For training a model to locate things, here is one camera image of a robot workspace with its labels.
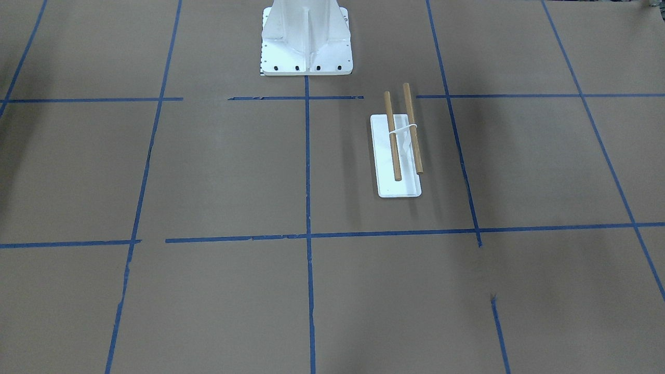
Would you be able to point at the wooden rack rod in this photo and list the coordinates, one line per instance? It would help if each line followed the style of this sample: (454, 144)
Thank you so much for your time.
(394, 151)
(413, 129)

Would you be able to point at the white towel rack base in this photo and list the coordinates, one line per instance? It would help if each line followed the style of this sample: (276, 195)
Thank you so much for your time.
(410, 186)

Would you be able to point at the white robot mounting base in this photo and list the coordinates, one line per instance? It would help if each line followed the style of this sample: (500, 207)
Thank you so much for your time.
(302, 38)

